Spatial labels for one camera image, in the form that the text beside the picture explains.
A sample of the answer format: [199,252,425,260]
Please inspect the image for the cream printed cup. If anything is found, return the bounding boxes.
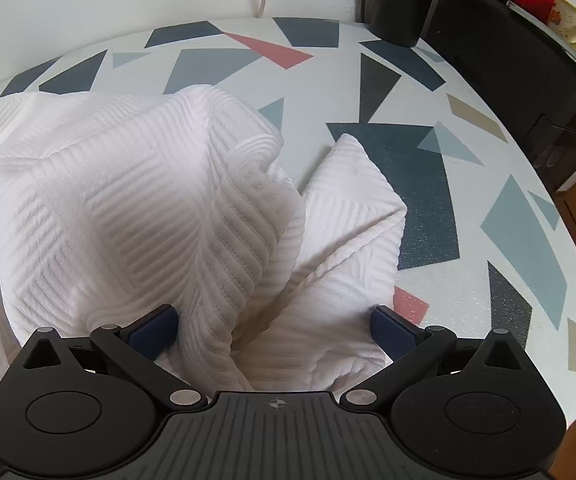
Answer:
[548,0,576,58]

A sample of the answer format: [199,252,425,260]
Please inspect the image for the black water bottle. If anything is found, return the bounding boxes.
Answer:
[368,0,446,48]

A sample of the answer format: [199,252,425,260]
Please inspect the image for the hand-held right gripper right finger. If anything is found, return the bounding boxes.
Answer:
[340,305,528,410]

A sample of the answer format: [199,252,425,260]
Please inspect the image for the geometric patterned tablecloth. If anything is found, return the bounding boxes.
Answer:
[0,16,576,431]

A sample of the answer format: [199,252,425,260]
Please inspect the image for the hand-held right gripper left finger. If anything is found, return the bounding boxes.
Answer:
[18,304,209,410]

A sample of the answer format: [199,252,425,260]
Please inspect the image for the black cabinet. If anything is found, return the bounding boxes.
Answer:
[420,0,576,191]

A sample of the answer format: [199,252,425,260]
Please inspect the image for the white textured shirt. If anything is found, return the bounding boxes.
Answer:
[0,84,409,480]

